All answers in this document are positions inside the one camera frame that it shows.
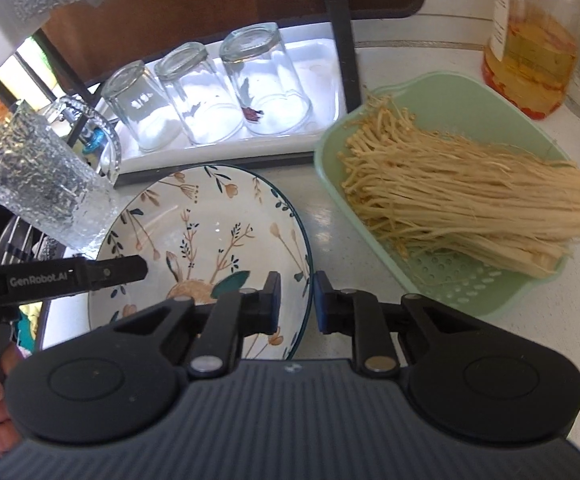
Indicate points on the red-lidded plastic jar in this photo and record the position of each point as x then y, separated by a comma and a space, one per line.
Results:
534, 40

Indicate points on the hammered clear glass cup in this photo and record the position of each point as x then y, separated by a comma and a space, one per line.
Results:
40, 185

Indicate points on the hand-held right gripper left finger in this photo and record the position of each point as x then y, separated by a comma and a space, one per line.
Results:
273, 305

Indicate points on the green plastic colander basket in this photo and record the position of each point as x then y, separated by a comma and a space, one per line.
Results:
474, 290

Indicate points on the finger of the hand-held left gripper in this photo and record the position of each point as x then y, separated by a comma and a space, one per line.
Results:
115, 272

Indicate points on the black metal rack frame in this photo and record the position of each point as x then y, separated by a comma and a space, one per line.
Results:
342, 35

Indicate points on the enoki mushroom bunch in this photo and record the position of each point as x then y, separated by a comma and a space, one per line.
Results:
464, 195

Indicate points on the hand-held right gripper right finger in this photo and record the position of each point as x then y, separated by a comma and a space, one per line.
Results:
322, 305

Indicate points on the metal sink rack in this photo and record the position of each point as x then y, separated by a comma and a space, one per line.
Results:
20, 240

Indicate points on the brown wooden cutting board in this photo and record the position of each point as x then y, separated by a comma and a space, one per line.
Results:
195, 5

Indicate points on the white drip tray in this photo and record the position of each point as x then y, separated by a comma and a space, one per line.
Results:
315, 70

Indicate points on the small blue object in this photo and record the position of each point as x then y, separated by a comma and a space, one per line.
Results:
92, 141

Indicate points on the smooth clear drinking glass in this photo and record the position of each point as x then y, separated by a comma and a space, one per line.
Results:
265, 80
137, 110
197, 95

